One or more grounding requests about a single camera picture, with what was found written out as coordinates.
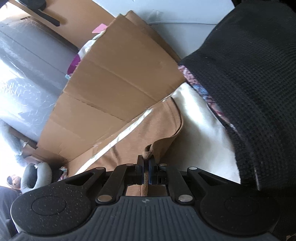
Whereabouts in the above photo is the brown shirt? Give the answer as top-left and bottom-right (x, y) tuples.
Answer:
(67, 96), (184, 197)

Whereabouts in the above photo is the white patterned bed sheet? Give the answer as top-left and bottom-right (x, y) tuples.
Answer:
(162, 83), (240, 183)

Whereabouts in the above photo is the grey neck pillow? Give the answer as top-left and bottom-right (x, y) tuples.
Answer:
(21, 162), (52, 193)

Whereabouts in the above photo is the large cardboard sheet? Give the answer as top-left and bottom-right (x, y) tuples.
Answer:
(31, 11), (184, 172)

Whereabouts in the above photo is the small plush doll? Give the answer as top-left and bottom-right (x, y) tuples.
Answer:
(6, 175), (21, 190)

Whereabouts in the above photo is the purple white plastic bag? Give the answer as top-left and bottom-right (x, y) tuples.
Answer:
(65, 24), (108, 80)

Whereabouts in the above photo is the black knit garment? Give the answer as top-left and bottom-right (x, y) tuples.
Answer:
(178, 1), (296, 193)

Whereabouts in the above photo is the grey wrapped appliance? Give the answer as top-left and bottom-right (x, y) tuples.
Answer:
(1, 17), (78, 142)

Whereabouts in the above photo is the upright cardboard panel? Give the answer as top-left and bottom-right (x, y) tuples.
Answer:
(10, 0), (114, 48)

